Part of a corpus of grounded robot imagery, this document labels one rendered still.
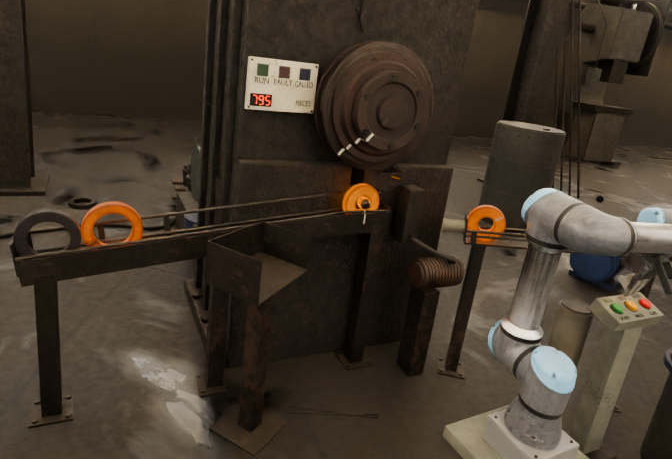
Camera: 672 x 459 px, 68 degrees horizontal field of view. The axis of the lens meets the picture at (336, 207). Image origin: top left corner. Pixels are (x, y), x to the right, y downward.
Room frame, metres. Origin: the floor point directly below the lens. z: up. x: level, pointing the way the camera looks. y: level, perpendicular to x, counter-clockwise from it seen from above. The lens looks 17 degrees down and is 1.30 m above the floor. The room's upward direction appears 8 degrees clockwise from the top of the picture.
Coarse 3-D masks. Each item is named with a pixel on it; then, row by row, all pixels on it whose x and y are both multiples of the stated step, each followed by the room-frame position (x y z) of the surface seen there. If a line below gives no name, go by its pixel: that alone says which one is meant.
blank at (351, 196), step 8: (360, 184) 1.90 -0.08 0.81; (352, 192) 1.87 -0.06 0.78; (360, 192) 1.89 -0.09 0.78; (368, 192) 1.90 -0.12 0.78; (376, 192) 1.92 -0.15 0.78; (344, 200) 1.87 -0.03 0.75; (352, 200) 1.87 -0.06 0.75; (376, 200) 1.92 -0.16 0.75; (344, 208) 1.87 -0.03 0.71; (352, 208) 1.87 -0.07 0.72; (368, 208) 1.91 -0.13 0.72; (376, 208) 1.93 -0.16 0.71
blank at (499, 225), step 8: (480, 208) 1.94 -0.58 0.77; (488, 208) 1.94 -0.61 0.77; (496, 208) 1.95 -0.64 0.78; (472, 216) 1.95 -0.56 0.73; (480, 216) 1.94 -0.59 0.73; (488, 216) 1.94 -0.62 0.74; (496, 216) 1.93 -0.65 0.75; (472, 224) 1.95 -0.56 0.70; (496, 224) 1.93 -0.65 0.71; (504, 224) 1.93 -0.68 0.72; (480, 240) 1.94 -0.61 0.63; (488, 240) 1.94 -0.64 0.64
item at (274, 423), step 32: (256, 224) 1.55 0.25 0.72; (224, 256) 1.32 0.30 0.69; (256, 256) 1.54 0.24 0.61; (288, 256) 1.53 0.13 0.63; (224, 288) 1.32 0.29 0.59; (256, 288) 1.27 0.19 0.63; (256, 320) 1.41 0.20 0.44; (256, 352) 1.41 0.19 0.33; (256, 384) 1.41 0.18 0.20; (224, 416) 1.46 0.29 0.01; (256, 416) 1.42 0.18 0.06; (256, 448) 1.34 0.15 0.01
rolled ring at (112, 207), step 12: (108, 204) 1.47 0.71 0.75; (120, 204) 1.49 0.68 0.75; (84, 216) 1.46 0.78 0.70; (96, 216) 1.45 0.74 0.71; (132, 216) 1.50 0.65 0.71; (84, 228) 1.44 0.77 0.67; (132, 228) 1.51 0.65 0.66; (84, 240) 1.44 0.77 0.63; (96, 240) 1.46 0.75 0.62; (132, 240) 1.50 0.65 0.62
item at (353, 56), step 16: (368, 48) 1.83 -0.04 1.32; (384, 48) 1.86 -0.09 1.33; (400, 48) 1.89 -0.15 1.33; (336, 64) 1.83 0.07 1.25; (352, 64) 1.81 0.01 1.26; (416, 64) 1.93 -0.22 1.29; (336, 80) 1.78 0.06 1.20; (320, 96) 1.82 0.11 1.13; (432, 96) 1.98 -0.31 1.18; (320, 112) 1.81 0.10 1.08; (336, 144) 1.80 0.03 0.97; (416, 144) 1.96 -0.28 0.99; (352, 160) 1.83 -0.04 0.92; (400, 160) 1.93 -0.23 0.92
